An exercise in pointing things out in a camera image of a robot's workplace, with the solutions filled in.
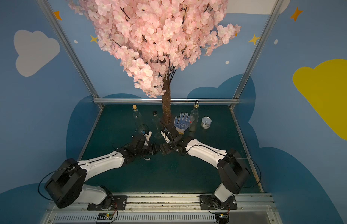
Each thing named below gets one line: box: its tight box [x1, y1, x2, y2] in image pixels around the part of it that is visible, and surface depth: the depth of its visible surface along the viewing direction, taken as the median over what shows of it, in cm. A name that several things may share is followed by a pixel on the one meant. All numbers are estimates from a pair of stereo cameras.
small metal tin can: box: [201, 116, 213, 130], surface depth 107 cm
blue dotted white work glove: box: [173, 112, 195, 135], surface depth 113 cm
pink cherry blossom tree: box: [68, 0, 242, 125], surface depth 50 cm
